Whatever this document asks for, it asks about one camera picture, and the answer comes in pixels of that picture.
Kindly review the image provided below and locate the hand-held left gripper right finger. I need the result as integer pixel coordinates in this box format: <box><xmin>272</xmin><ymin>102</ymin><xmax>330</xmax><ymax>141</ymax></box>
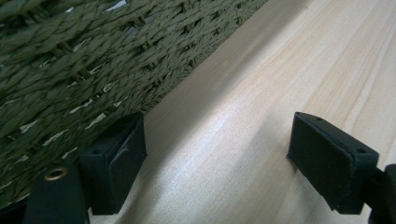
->
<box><xmin>286</xmin><ymin>111</ymin><xmax>380</xmax><ymax>216</ymax></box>

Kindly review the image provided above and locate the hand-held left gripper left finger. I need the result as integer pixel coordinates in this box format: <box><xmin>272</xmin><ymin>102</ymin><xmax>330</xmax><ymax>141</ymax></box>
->
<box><xmin>78</xmin><ymin>112</ymin><xmax>149</xmax><ymax>217</ymax></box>

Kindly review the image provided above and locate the green woven basket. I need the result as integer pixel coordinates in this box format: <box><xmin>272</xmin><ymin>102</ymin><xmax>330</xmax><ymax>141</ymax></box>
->
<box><xmin>0</xmin><ymin>0</ymin><xmax>269</xmax><ymax>210</ymax></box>

